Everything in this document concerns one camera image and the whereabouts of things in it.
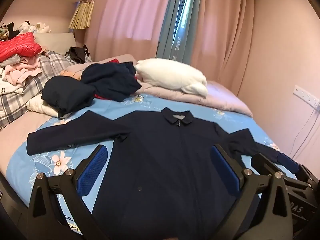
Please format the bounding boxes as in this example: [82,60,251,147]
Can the pleated beige lampshade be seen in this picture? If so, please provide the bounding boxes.
[69,0,95,30]

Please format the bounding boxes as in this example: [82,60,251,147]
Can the white plush pillow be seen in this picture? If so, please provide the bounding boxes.
[134,58,208,98]

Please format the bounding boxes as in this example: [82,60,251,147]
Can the white wall power strip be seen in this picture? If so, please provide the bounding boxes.
[293,85,320,108]

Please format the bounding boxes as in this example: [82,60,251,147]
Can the white folded cloth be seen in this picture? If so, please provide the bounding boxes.
[26,97,60,117]

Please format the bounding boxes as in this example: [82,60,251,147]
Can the pink curtain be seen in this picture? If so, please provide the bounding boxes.
[190,0,256,85]
[84,0,175,63]

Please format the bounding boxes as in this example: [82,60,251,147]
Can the folded navy garment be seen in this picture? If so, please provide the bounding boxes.
[41,76,97,119]

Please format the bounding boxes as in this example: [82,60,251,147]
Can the white power cable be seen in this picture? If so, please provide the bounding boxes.
[285,104,320,156]

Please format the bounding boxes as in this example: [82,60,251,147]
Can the pink mattress sheet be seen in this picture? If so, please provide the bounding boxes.
[0,110,52,205]

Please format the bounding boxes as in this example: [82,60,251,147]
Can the beige headboard cushion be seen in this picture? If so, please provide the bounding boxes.
[32,32,76,55]

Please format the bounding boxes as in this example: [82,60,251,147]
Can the crumpled navy garment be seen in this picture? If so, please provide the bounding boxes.
[81,62,142,102]

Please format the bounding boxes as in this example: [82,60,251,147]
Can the blue sheer curtain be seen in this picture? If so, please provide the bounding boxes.
[156,0,203,65]

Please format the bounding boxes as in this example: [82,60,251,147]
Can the red down jacket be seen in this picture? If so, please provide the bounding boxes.
[0,32,42,62]

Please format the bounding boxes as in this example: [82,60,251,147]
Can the white plush toys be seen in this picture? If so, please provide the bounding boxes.
[19,21,52,34]

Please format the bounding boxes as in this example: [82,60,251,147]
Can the navy collared jacket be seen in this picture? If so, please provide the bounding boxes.
[26,107,282,240]

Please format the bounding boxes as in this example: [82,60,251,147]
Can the pink quilt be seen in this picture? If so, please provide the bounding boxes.
[59,54,253,118]

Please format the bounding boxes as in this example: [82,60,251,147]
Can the blue floral bedsheet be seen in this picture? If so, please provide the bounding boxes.
[6,92,283,240]

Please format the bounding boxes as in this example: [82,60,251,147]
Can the black clothing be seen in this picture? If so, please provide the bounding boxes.
[65,45,92,64]

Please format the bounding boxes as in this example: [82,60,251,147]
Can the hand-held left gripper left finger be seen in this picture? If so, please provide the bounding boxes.
[26,144,108,240]

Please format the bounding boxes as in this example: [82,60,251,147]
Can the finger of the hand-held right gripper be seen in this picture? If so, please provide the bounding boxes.
[251,152,310,188]
[277,152,320,183]

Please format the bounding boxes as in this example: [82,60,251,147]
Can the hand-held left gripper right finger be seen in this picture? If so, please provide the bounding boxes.
[211,144,293,240]

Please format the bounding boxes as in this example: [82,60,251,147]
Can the pink clothes pile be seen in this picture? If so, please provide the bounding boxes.
[0,55,43,84]

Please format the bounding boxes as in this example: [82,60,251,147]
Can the grey plaid blanket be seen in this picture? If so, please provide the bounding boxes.
[0,51,83,129]

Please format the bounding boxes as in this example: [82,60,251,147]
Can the dark plush toy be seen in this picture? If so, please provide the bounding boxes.
[0,22,20,41]

